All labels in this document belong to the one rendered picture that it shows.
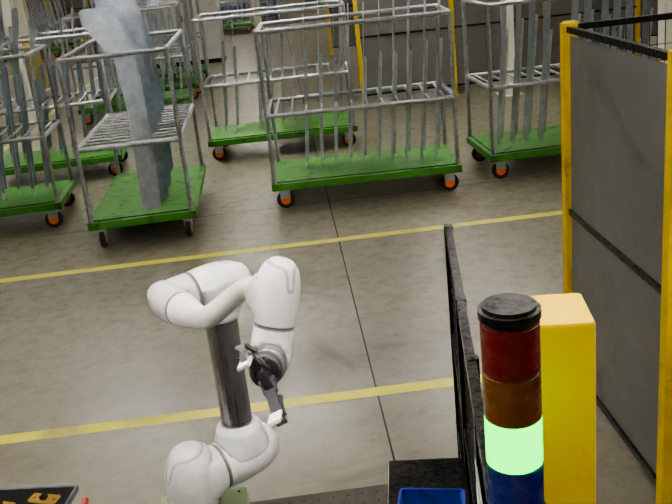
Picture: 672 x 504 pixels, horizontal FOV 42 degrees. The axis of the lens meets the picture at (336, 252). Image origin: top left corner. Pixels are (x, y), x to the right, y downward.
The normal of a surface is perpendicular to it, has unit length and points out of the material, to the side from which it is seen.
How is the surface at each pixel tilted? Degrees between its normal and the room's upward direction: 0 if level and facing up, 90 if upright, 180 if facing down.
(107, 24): 85
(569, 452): 90
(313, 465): 0
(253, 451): 88
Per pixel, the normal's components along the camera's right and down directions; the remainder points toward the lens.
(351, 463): -0.10, -0.94
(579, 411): -0.07, 0.34
